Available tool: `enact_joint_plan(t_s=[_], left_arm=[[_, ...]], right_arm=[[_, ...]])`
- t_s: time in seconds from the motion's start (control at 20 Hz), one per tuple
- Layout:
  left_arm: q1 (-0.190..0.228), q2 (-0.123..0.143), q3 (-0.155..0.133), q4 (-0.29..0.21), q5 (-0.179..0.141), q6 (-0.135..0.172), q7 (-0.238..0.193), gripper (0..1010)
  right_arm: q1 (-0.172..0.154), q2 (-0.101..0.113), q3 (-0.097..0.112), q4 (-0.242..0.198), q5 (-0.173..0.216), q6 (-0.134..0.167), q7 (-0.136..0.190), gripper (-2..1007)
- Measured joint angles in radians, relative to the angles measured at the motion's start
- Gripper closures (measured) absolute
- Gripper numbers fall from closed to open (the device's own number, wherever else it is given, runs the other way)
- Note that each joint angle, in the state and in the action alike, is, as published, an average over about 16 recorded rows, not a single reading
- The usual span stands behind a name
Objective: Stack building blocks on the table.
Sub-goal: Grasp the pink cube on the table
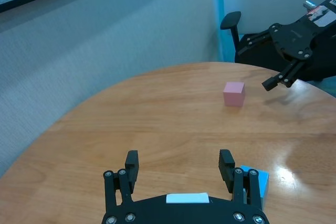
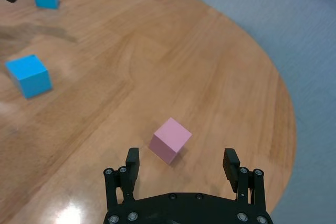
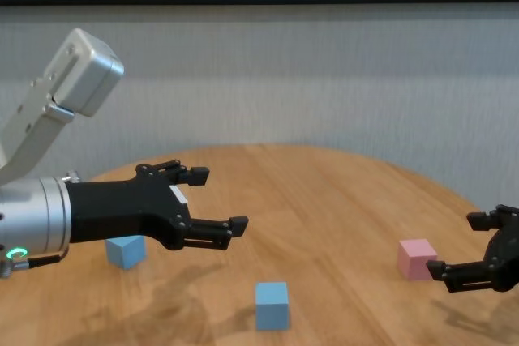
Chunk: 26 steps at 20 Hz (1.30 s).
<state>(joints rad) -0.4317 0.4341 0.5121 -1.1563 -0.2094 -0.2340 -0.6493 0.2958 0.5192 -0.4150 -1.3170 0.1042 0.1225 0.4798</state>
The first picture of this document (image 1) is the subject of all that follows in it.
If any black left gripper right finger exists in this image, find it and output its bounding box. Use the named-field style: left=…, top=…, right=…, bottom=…
left=218, top=149, right=264, bottom=207

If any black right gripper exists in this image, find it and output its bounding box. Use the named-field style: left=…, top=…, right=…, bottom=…
left=237, top=0, right=336, bottom=92

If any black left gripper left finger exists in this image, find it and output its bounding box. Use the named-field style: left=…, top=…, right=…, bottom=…
left=102, top=150, right=139, bottom=207

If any blue building block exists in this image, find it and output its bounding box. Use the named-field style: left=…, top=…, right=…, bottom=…
left=239, top=165, right=270, bottom=207

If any pink building block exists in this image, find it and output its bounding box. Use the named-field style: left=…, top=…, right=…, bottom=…
left=223, top=81, right=246, bottom=108

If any black office chair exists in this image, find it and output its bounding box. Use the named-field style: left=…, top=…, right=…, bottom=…
left=219, top=11, right=336, bottom=82

